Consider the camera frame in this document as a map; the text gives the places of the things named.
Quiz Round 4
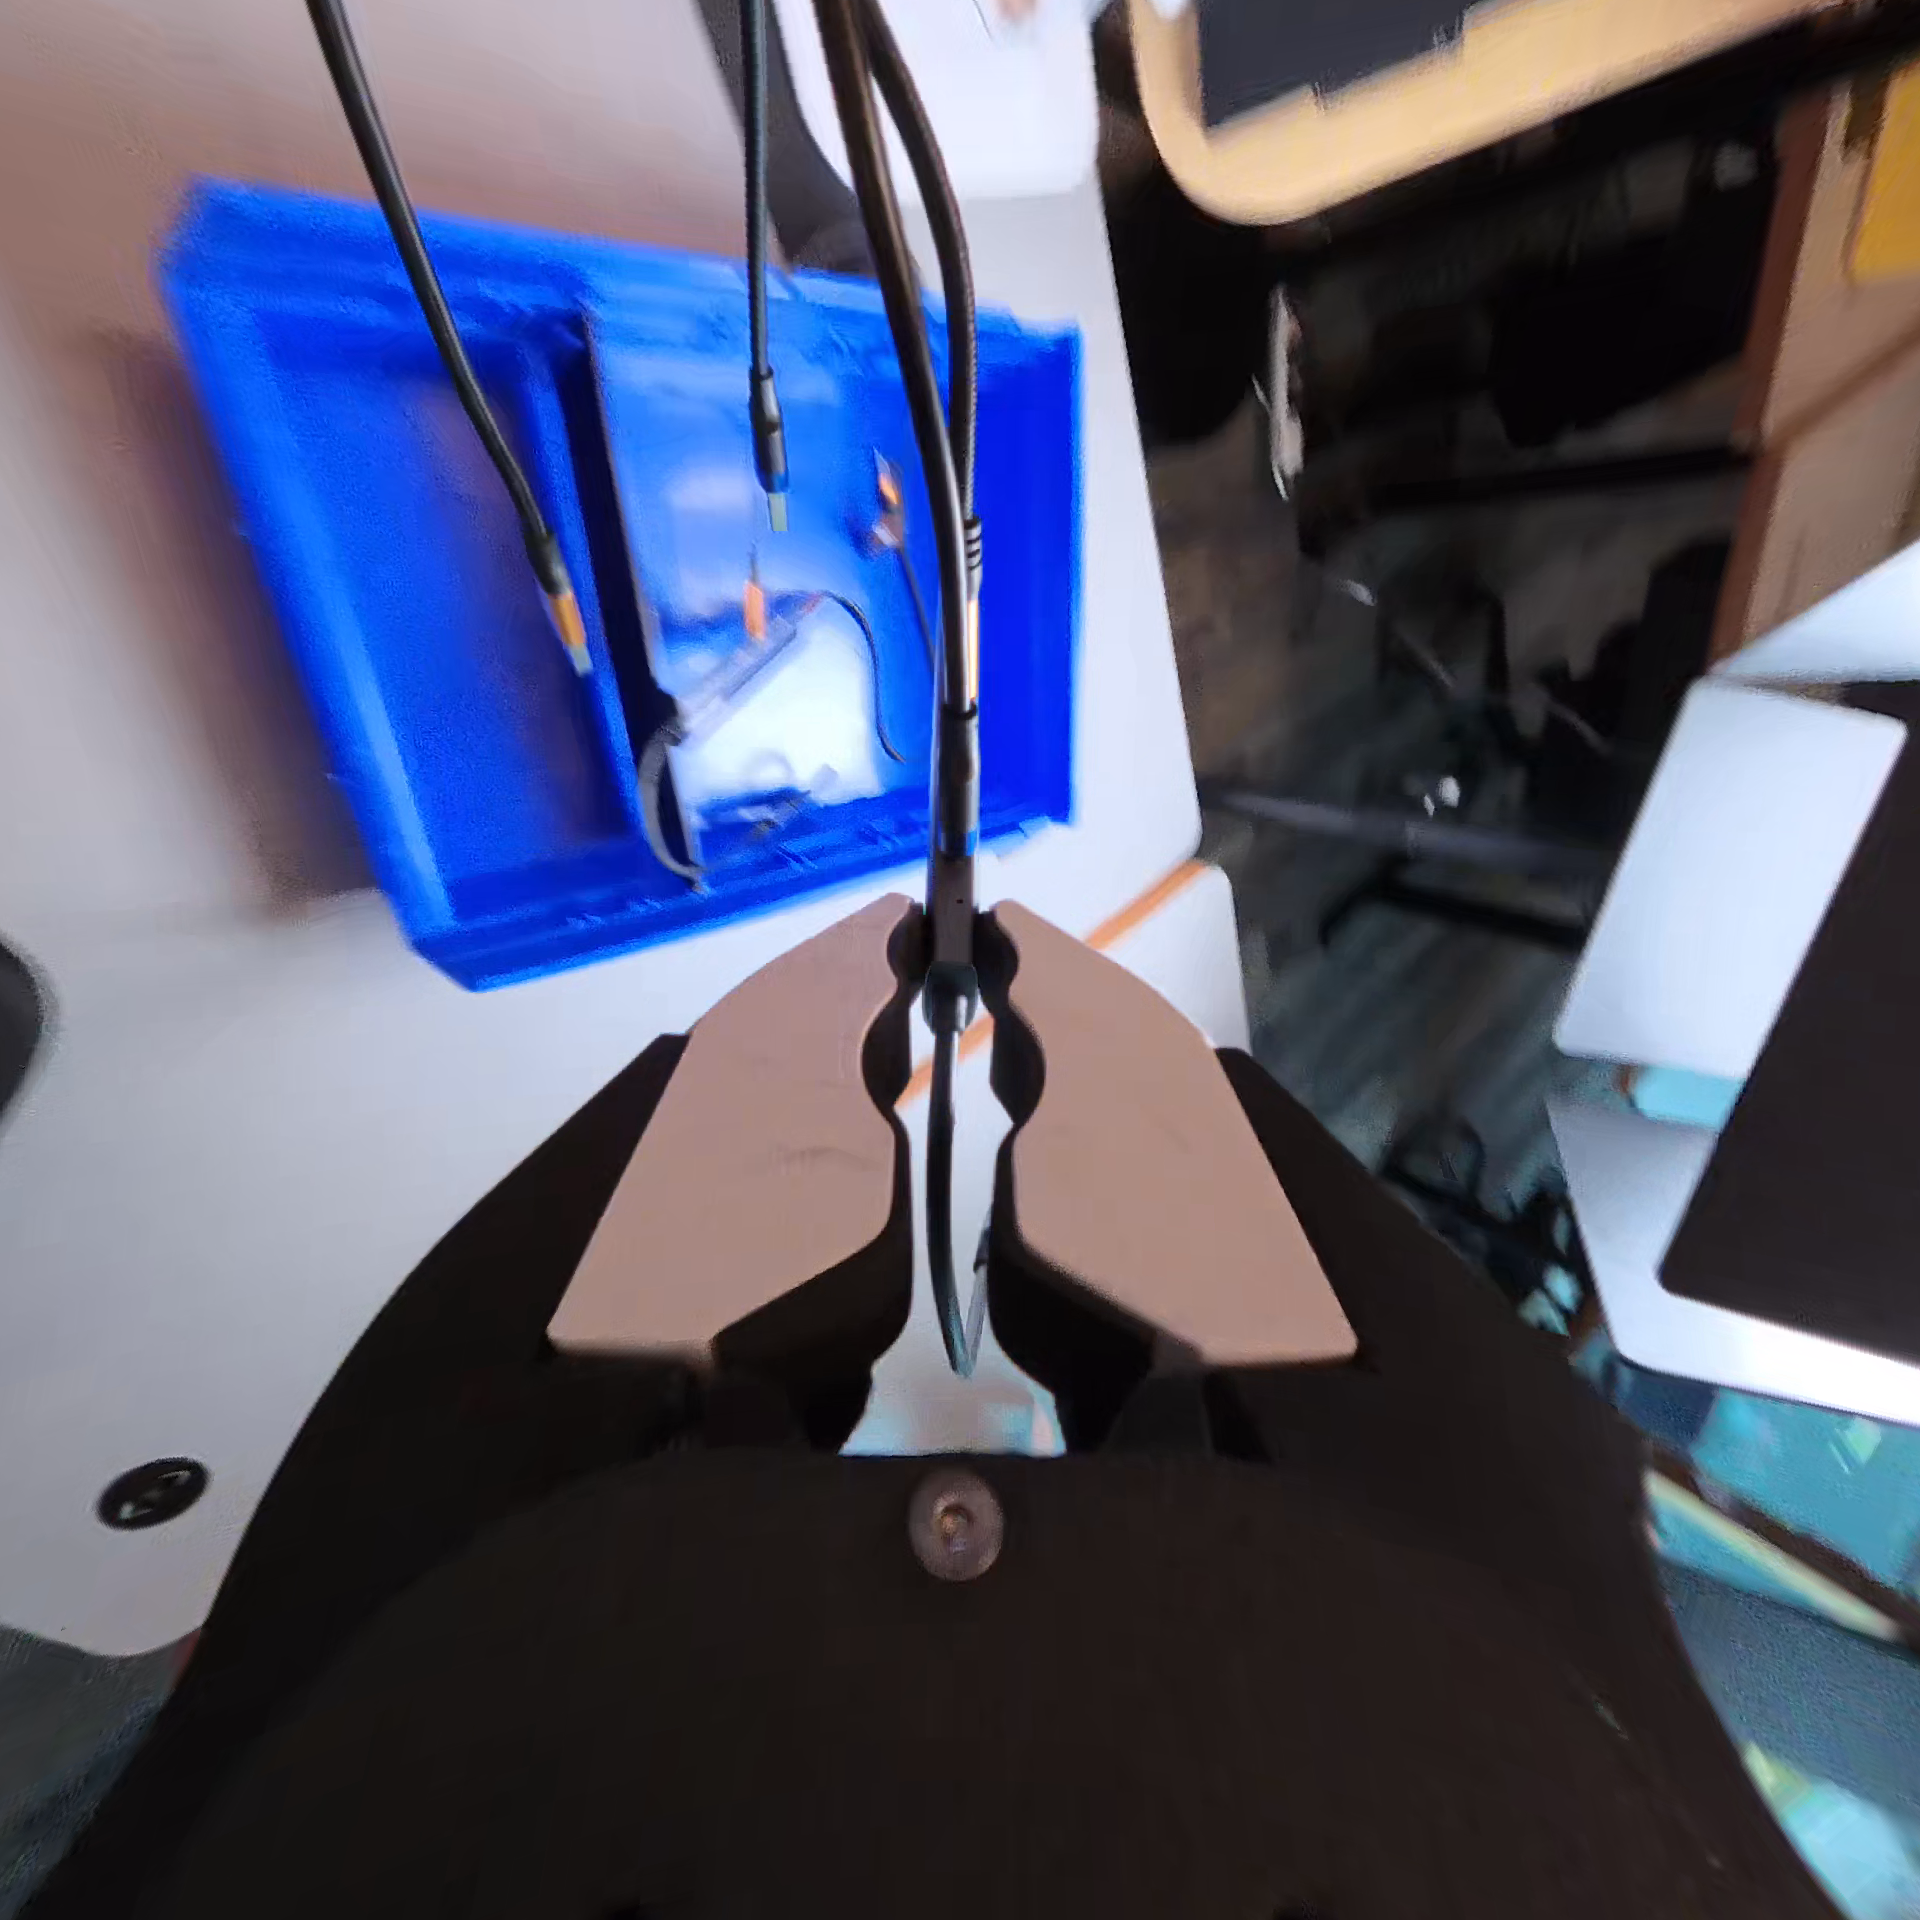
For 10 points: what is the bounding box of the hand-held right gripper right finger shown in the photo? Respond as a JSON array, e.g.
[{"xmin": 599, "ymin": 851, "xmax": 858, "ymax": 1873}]
[{"xmin": 978, "ymin": 897, "xmax": 1360, "ymax": 1376}]

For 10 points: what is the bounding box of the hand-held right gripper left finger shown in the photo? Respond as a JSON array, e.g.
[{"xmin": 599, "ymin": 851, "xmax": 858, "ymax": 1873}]
[{"xmin": 545, "ymin": 891, "xmax": 920, "ymax": 1376}]

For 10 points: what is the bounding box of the thin black cable silver plug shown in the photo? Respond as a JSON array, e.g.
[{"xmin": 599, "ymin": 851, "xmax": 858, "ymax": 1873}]
[{"xmin": 809, "ymin": 0, "xmax": 992, "ymax": 1379}]

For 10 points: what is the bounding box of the grey usb hub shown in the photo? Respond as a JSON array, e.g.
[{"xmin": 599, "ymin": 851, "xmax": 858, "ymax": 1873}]
[{"xmin": 576, "ymin": 306, "xmax": 710, "ymax": 897}]

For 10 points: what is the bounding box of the blue plastic bin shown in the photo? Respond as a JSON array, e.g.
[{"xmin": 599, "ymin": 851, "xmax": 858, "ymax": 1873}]
[{"xmin": 158, "ymin": 177, "xmax": 1086, "ymax": 995}]

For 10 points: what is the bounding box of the black table grommet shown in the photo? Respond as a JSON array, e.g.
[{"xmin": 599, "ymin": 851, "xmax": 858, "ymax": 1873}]
[{"xmin": 96, "ymin": 1457, "xmax": 213, "ymax": 1531}]

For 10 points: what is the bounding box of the brown cardboard box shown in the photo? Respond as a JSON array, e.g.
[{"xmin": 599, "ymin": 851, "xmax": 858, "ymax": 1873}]
[{"xmin": 1709, "ymin": 67, "xmax": 1920, "ymax": 664}]

